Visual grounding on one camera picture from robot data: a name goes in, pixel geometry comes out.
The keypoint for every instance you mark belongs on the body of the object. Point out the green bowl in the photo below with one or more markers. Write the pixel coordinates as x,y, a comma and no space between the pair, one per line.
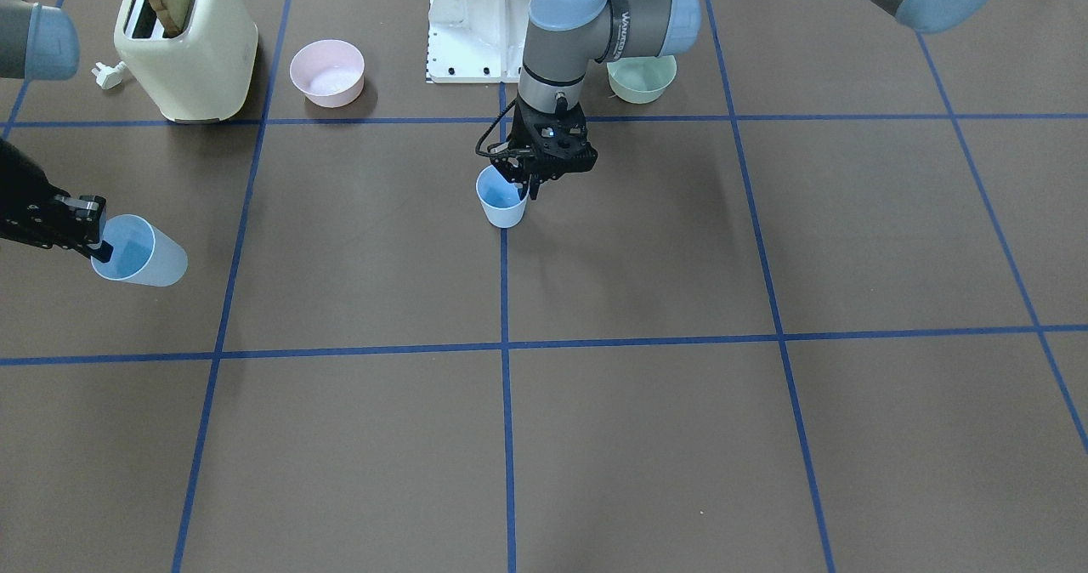
641,80

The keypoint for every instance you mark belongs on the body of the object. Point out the toaster white plug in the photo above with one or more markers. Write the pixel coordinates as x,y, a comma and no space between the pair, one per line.
108,77

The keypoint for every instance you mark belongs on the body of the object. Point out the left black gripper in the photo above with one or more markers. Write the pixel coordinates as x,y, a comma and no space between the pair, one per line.
520,167

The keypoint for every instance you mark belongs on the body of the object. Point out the pink bowl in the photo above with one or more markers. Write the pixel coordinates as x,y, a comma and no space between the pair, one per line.
329,73

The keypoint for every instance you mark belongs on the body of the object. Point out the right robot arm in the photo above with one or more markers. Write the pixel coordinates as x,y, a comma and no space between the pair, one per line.
39,43

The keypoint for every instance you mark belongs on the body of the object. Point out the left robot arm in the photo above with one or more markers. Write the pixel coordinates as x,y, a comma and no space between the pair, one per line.
565,36

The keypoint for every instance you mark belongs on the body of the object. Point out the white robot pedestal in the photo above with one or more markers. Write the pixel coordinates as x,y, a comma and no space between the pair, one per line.
476,41

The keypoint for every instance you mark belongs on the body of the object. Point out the light blue cup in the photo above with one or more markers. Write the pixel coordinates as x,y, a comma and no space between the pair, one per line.
503,203
141,254

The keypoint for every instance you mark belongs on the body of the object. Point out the cream toaster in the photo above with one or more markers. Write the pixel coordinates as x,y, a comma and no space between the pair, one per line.
201,75

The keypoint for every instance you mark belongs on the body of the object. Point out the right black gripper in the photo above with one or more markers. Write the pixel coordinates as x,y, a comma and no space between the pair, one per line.
24,203

